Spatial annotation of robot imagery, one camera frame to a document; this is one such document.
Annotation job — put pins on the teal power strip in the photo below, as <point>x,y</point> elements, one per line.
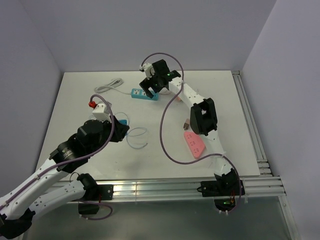
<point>137,93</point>

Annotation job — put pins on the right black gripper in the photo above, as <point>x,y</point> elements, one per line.
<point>146,84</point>

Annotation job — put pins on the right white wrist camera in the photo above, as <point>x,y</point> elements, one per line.
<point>148,69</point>

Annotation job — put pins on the pink USB charger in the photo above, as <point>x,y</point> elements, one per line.
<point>177,98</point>

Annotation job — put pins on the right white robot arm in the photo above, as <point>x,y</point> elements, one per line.
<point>203,121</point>

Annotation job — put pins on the pink triangular power strip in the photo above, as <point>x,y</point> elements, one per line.
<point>195,144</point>

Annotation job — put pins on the aluminium rail frame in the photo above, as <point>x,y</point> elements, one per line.
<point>147,174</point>

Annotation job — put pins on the blue square plug adapter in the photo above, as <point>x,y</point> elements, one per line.
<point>123,121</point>

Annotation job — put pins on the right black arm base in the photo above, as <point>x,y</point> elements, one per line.
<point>212,187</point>

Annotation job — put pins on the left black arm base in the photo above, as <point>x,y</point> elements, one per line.
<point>100,192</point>

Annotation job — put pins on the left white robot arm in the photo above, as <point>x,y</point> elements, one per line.
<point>29,201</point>

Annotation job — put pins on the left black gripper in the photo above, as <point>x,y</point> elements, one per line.
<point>119,131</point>

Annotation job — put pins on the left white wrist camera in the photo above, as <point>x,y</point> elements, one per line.
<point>101,112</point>

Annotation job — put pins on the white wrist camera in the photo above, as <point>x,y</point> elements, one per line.
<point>148,69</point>
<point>101,112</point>

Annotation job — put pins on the brown small plug adapter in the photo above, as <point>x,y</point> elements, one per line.
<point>186,124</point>

